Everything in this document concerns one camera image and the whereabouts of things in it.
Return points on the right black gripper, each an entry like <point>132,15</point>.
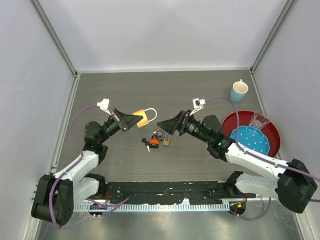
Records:
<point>179,123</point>

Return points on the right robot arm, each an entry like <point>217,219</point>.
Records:
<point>289,182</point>

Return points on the orange black padlock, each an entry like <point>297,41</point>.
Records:
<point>154,142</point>

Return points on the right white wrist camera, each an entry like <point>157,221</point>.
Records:
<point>198,104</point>

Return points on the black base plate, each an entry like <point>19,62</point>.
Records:
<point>169,192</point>

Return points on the red round tray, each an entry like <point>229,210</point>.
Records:
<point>270,131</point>

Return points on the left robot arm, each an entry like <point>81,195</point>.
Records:
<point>57,194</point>

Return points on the clear drinking glass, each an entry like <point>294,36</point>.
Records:
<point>259,119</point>

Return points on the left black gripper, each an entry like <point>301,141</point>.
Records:
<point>125,121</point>

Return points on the light blue mug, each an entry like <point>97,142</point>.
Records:
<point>238,91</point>

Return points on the white slotted cable duct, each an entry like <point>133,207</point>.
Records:
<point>185,206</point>

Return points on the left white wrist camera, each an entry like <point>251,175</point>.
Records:
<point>103,105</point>

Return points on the blue dotted plate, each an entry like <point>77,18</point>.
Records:
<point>253,139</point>

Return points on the large brass padlock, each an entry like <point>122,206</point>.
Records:
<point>145,120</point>

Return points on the small brass padlock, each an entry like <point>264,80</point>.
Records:
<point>166,140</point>

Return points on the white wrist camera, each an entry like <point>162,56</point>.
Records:
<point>198,104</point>
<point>103,105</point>

